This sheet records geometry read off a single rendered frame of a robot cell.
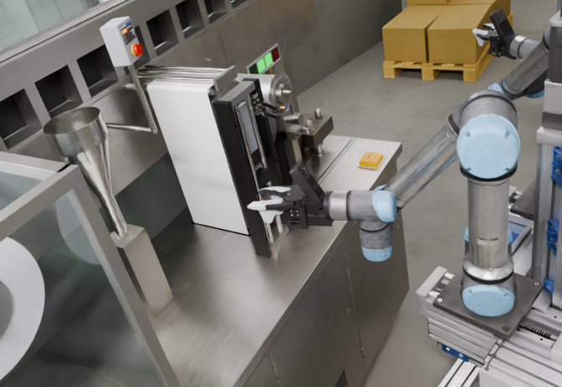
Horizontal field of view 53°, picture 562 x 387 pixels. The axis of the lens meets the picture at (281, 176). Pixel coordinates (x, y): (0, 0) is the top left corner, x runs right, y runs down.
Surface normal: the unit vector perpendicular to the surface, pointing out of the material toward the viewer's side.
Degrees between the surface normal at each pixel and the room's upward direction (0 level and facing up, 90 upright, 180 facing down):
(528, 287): 0
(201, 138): 90
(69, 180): 90
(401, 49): 90
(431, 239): 0
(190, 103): 90
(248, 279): 0
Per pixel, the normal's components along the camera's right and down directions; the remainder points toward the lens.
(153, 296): 0.85, 0.13
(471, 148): -0.30, 0.45
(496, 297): -0.26, 0.66
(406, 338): -0.19, -0.83
